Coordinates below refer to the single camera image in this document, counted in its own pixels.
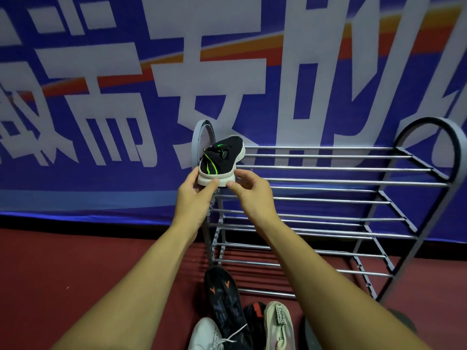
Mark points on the person's left forearm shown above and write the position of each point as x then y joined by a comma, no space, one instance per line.
138,295

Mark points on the grey metal shoe rack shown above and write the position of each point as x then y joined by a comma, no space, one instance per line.
456,142

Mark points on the person's right forearm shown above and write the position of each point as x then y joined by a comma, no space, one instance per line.
328,295

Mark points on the person's left thumb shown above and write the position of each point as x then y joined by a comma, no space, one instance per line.
209,189

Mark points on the dark grey round object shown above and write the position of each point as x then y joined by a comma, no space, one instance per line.
401,320

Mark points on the black and red shoe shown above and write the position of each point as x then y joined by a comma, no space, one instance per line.
255,320

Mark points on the person's right thumb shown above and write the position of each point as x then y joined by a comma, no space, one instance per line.
237,189

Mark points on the black sneaker with orange marks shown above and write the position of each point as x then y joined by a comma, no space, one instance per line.
222,298

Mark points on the person's left hand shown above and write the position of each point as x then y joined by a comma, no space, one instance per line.
189,207

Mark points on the blue printed banner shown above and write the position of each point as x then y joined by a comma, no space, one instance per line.
109,178

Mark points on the person's right hand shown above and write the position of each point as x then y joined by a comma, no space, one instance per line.
257,202

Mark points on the black green-striped sneaker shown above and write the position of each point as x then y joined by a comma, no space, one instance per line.
220,156

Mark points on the white laced sneaker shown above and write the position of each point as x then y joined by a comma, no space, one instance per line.
204,335

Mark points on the beige sneaker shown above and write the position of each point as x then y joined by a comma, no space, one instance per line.
279,328

